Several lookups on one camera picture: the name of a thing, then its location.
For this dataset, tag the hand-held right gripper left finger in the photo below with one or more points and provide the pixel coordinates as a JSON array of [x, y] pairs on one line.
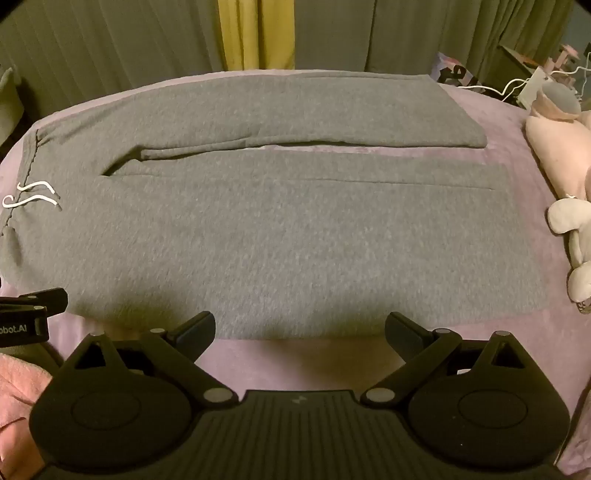
[[199, 328]]

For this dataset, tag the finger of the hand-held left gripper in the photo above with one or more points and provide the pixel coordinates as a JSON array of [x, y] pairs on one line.
[[44, 299]]

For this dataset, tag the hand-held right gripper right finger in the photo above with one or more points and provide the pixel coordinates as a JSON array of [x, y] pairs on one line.
[[400, 328]]

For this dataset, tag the pink cloth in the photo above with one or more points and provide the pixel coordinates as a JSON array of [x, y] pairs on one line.
[[21, 406]]

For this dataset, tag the white plush toy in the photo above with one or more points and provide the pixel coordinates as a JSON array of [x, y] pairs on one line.
[[572, 221]]

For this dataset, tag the lilac plush blanket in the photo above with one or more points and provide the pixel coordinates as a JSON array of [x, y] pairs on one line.
[[512, 138]]

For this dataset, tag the pink plush toy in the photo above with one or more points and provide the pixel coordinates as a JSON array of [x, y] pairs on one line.
[[556, 138]]

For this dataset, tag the printed purple box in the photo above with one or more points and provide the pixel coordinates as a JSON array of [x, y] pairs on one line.
[[455, 69]]

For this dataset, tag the green curtain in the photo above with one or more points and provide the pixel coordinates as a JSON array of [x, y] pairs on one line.
[[115, 37], [392, 27]]

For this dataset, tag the white box device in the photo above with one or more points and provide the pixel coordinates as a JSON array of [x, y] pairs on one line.
[[531, 87]]

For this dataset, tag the dark box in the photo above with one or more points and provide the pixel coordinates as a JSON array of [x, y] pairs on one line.
[[512, 62]]

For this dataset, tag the yellow curtain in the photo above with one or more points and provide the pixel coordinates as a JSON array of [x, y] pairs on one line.
[[256, 32]]

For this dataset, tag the pink figurine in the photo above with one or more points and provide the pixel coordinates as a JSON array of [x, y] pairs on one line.
[[564, 55]]

